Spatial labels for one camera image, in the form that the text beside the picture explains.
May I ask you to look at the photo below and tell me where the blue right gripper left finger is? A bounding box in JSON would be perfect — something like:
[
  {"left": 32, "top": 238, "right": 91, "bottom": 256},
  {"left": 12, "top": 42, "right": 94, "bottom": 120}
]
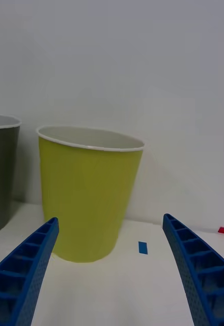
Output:
[{"left": 0, "top": 216, "right": 60, "bottom": 326}]

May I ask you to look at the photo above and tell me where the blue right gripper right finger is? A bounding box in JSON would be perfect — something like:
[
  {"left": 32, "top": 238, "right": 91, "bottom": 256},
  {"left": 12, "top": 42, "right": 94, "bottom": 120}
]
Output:
[{"left": 162, "top": 213, "right": 224, "bottom": 326}]

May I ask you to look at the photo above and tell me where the yellow-green plastic waste bin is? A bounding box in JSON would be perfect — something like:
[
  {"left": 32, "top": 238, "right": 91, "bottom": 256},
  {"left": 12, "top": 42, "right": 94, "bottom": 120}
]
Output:
[{"left": 36, "top": 125, "right": 145, "bottom": 263}]

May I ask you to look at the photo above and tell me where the grey plastic waste bin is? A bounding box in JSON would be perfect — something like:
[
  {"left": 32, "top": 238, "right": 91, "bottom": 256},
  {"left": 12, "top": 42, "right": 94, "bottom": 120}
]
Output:
[{"left": 0, "top": 114, "right": 22, "bottom": 237}]

